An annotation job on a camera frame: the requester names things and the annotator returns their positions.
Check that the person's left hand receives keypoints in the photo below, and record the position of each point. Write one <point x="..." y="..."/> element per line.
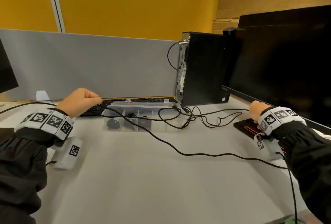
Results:
<point x="77" y="102"/>

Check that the person's right hand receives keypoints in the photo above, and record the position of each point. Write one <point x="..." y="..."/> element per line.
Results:
<point x="257" y="110"/>

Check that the clear plastic compartment box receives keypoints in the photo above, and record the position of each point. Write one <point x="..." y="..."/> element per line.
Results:
<point x="144" y="106"/>

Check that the person's right forearm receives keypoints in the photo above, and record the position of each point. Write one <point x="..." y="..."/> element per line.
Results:
<point x="310" y="159"/>

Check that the person's left forearm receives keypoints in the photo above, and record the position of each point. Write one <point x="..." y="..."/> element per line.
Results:
<point x="23" y="167"/>

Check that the black keyboard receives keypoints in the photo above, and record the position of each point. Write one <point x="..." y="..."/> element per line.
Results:
<point x="90" y="111"/>

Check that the right wrist marker band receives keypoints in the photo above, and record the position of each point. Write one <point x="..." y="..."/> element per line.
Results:
<point x="279" y="119"/>

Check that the wrist marker band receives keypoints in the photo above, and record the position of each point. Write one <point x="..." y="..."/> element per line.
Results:
<point x="279" y="119"/>
<point x="46" y="121"/>

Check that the left wrist marker band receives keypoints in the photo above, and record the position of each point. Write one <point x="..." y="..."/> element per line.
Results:
<point x="46" y="121"/>

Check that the grey desk partition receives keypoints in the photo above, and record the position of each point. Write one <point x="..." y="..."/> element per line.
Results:
<point x="90" y="66"/>

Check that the wide black monitor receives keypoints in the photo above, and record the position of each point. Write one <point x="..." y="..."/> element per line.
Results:
<point x="284" y="63"/>

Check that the black desktop computer tower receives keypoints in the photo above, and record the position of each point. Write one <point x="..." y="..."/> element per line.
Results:
<point x="207" y="71"/>

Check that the black monitor with square stand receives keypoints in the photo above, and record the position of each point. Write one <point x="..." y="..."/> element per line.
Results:
<point x="6" y="73"/>

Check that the grey webcam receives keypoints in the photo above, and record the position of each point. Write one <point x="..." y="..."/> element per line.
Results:
<point x="229" y="30"/>

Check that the yellow partition panel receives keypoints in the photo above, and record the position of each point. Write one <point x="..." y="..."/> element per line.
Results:
<point x="129" y="3"/>

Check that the small white plastic bracket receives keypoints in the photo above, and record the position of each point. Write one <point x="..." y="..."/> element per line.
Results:
<point x="42" y="95"/>

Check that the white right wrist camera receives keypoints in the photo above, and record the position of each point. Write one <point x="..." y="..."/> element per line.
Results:
<point x="267" y="148"/>

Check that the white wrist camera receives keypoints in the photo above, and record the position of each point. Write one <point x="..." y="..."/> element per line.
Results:
<point x="67" y="154"/>
<point x="267" y="148"/>

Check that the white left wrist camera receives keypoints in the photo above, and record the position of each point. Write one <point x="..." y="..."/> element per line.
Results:
<point x="67" y="154"/>

